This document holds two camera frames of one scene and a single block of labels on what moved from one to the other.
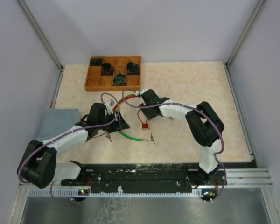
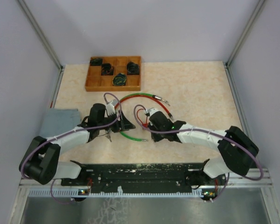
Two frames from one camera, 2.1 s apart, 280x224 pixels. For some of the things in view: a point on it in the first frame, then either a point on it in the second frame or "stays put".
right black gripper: (148, 115) -> (155, 138)
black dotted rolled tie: (132, 68) stays put
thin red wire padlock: (145, 125) stays put
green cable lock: (143, 140) stays put
